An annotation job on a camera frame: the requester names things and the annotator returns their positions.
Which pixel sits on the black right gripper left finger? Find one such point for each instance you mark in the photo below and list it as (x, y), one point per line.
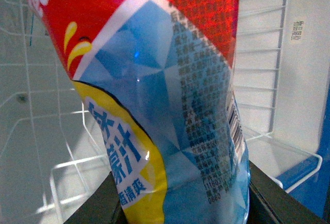
(102, 206)

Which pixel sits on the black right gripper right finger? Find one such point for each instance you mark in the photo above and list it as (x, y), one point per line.
(271, 204)

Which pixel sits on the red iced tea bottle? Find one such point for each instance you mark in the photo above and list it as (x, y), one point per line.
(156, 75)

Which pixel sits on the white chest freezer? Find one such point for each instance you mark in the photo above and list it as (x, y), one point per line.
(304, 79)

